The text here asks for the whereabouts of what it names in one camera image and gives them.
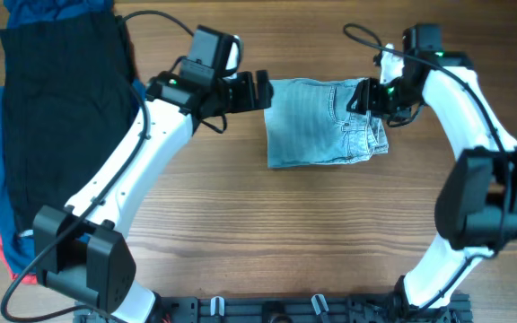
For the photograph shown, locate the light blue denim shorts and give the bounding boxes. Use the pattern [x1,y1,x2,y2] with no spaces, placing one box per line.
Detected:
[264,78,389,169]

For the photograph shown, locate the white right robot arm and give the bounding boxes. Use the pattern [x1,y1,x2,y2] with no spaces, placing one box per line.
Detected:
[346,23,517,318]

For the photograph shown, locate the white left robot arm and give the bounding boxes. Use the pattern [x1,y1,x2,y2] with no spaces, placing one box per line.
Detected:
[33,26,273,322]

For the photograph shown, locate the black garment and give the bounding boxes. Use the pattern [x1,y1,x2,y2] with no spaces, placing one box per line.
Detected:
[0,12,136,230]

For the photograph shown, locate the dark blue garment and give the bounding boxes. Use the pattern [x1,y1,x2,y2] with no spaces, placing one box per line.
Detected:
[0,0,147,275]

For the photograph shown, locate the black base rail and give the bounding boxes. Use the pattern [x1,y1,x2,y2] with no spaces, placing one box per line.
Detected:
[73,294,474,323]

